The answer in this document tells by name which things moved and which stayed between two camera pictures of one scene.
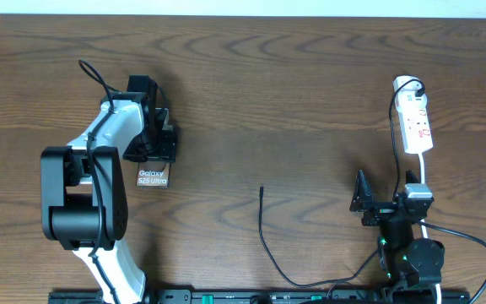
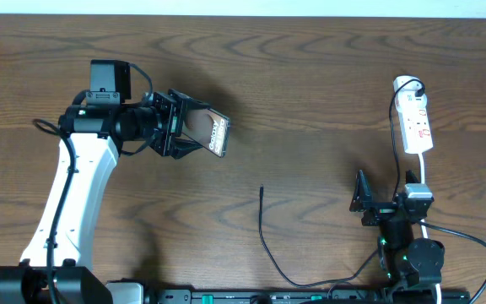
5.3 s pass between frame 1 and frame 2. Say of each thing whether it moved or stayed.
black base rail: stayed
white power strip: stayed
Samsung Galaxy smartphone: moved
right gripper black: stayed
